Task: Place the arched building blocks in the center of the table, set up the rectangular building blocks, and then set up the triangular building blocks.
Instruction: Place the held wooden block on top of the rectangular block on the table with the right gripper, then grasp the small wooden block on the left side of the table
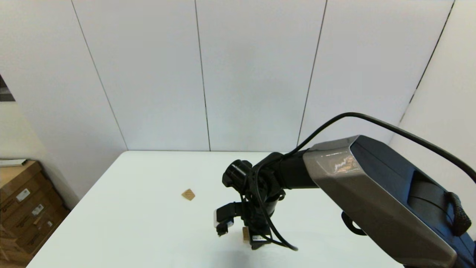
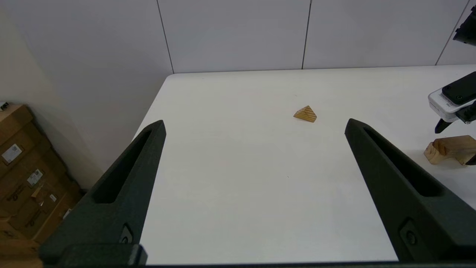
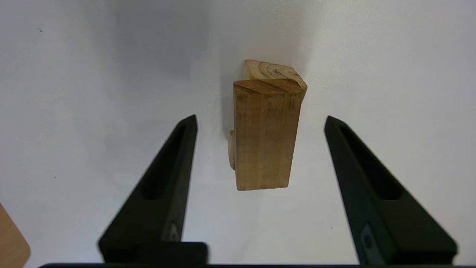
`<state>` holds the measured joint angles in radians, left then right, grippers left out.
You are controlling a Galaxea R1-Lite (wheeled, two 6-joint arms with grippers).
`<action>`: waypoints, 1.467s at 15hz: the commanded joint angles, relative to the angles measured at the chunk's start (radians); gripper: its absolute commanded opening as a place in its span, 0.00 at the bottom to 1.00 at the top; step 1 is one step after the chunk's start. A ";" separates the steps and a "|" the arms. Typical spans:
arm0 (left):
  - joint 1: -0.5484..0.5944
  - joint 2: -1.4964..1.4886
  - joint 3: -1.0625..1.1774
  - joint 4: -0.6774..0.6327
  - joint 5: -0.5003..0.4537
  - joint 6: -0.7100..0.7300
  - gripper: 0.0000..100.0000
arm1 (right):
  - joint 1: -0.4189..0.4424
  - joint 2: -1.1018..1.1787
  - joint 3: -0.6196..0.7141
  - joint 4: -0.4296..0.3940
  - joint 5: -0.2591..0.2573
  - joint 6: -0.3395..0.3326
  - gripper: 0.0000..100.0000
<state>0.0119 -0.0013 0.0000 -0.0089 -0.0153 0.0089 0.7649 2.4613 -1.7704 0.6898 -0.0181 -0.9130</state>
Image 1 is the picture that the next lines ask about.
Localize brown labelled cardboard box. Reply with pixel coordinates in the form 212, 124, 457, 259
6, 186, 62, 239
0, 162, 47, 220
17, 207, 71, 257

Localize white flat board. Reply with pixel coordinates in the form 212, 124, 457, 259
0, 159, 29, 168

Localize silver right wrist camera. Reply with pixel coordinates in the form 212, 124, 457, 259
213, 202, 242, 237

